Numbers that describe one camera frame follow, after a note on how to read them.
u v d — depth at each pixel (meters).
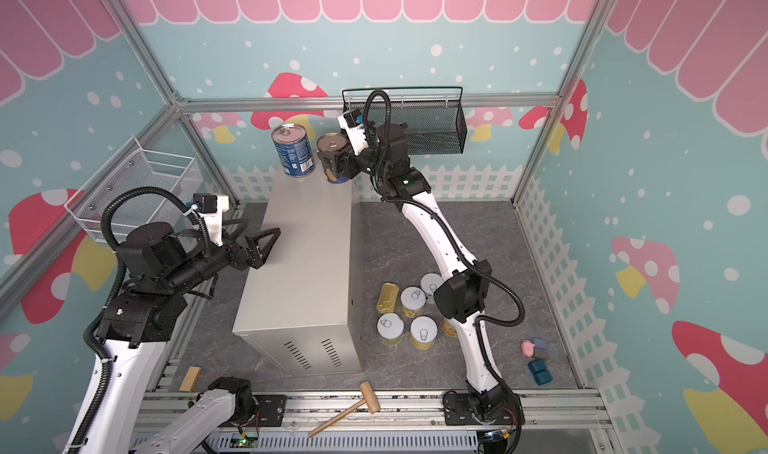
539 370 0.80
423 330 0.82
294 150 0.72
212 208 0.51
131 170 0.75
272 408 0.75
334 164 0.67
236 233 0.63
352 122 0.62
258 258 0.55
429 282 0.92
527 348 0.83
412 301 0.89
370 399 0.75
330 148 0.70
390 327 0.83
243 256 0.54
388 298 0.90
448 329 0.83
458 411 0.73
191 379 0.78
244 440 0.73
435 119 0.95
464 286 0.53
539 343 0.85
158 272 0.43
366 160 0.67
